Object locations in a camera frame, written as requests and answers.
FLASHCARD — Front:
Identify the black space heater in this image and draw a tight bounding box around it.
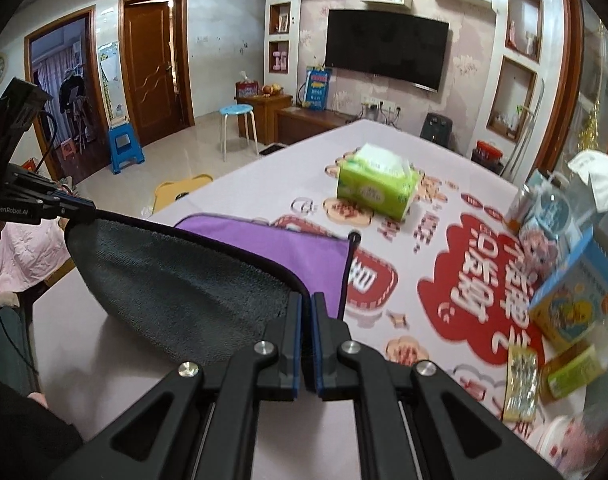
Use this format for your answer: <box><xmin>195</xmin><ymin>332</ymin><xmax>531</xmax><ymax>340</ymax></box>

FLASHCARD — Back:
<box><xmin>420</xmin><ymin>113</ymin><xmax>453</xmax><ymax>148</ymax></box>

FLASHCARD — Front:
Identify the green labelled amber bottle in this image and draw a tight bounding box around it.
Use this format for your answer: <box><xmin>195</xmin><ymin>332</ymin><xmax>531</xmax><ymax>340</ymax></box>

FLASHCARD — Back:
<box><xmin>538</xmin><ymin>341</ymin><xmax>605</xmax><ymax>404</ymax></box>

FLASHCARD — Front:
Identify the fruit plate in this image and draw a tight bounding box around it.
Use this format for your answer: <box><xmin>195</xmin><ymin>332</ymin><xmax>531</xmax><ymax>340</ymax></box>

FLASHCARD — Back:
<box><xmin>261</xmin><ymin>84</ymin><xmax>283</xmax><ymax>96</ymax></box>

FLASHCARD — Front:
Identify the red basket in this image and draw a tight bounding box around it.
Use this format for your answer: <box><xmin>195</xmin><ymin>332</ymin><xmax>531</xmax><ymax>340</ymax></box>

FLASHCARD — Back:
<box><xmin>471</xmin><ymin>140</ymin><xmax>503</xmax><ymax>174</ymax></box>

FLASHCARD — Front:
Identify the green tissue pack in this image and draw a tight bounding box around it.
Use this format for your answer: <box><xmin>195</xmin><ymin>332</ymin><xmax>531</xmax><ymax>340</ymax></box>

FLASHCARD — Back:
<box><xmin>336</xmin><ymin>143</ymin><xmax>421</xmax><ymax>221</ymax></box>

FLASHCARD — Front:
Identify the clear glass jug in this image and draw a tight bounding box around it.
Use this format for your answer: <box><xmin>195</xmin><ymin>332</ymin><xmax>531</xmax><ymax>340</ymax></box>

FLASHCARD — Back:
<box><xmin>526</xmin><ymin>180</ymin><xmax>581</xmax><ymax>248</ymax></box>

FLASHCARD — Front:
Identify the brown wooden side cabinet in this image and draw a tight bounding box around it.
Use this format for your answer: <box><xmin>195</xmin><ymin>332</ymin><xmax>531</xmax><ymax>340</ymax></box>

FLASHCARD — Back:
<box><xmin>235</xmin><ymin>93</ymin><xmax>293</xmax><ymax>145</ymax></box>

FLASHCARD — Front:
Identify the blue yellow cartoon box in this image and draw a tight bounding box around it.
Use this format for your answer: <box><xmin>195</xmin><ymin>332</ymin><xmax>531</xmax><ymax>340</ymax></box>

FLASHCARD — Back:
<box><xmin>529</xmin><ymin>226</ymin><xmax>608</xmax><ymax>351</ymax></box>

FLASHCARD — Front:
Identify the black wall television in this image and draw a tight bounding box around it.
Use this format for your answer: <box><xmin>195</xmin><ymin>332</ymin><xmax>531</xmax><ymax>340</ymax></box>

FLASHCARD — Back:
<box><xmin>325</xmin><ymin>9</ymin><xmax>449</xmax><ymax>92</ymax></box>

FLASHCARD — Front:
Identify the blue standing poster board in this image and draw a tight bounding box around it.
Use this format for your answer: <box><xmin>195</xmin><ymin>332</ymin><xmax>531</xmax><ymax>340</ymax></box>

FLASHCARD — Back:
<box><xmin>302</xmin><ymin>67</ymin><xmax>332</xmax><ymax>112</ymax></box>

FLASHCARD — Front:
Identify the light blue round stool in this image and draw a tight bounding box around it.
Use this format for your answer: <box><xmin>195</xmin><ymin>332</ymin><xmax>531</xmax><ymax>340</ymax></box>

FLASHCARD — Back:
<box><xmin>218</xmin><ymin>103</ymin><xmax>259</xmax><ymax>160</ymax></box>

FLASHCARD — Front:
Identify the blue plastic step stool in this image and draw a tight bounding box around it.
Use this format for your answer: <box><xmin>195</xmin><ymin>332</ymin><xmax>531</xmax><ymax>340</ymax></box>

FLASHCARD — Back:
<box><xmin>108</xmin><ymin>122</ymin><xmax>144</xmax><ymax>174</ymax></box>

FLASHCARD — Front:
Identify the foil pill blister pack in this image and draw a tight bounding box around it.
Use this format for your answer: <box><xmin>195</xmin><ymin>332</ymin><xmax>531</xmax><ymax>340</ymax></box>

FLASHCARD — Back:
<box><xmin>502</xmin><ymin>344</ymin><xmax>539</xmax><ymax>422</ymax></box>

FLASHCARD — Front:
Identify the purple and grey towel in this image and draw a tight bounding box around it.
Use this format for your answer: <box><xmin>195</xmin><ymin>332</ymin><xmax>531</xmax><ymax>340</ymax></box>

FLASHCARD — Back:
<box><xmin>65</xmin><ymin>211</ymin><xmax>361</xmax><ymax>365</ymax></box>

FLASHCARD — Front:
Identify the brown wooden door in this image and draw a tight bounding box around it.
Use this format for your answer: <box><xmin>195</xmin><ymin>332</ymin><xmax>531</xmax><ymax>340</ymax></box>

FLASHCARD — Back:
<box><xmin>118</xmin><ymin>0</ymin><xmax>194</xmax><ymax>146</ymax></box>

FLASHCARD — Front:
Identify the red tissue box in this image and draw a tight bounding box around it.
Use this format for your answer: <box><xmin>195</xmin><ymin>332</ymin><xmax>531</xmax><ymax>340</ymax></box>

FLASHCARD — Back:
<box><xmin>234</xmin><ymin>70</ymin><xmax>259</xmax><ymax>99</ymax></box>

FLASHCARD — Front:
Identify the pink cloth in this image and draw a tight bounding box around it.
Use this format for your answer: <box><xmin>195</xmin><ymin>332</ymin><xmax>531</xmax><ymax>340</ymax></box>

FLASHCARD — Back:
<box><xmin>0</xmin><ymin>219</ymin><xmax>70</xmax><ymax>294</ymax></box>

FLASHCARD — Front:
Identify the pink cartoon figure toy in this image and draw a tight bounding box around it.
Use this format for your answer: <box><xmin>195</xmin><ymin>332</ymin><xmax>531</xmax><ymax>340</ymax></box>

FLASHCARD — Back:
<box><xmin>518</xmin><ymin>228</ymin><xmax>558</xmax><ymax>285</ymax></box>

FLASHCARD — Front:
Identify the yellow plastic stool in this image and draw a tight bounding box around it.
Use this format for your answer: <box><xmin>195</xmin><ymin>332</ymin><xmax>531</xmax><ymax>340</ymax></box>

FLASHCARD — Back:
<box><xmin>152</xmin><ymin>174</ymin><xmax>214</xmax><ymax>214</ymax></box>

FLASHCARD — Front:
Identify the low wooden tv bench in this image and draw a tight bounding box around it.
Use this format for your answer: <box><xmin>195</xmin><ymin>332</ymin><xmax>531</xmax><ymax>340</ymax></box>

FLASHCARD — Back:
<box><xmin>277</xmin><ymin>106</ymin><xmax>355</xmax><ymax>145</ymax></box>

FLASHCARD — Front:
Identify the white plastic bag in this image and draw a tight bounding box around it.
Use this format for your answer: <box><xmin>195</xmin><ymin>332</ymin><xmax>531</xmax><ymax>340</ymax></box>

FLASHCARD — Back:
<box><xmin>567</xmin><ymin>150</ymin><xmax>608</xmax><ymax>214</ymax></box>

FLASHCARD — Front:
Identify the black floor scale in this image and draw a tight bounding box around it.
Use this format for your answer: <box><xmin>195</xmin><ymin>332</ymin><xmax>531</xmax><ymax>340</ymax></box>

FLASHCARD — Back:
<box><xmin>259</xmin><ymin>143</ymin><xmax>287</xmax><ymax>156</ymax></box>

